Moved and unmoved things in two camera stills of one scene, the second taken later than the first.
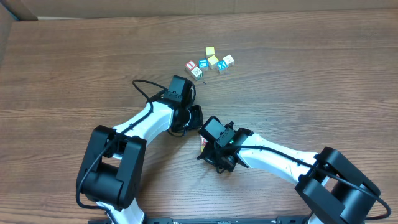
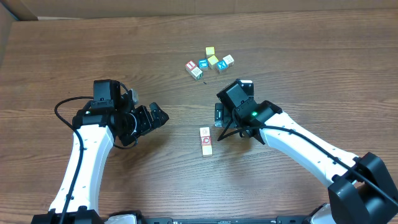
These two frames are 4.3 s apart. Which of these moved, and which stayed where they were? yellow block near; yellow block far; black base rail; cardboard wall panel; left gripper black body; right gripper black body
Moved: right gripper black body; left gripper black body
Stayed: yellow block far; cardboard wall panel; yellow block near; black base rail
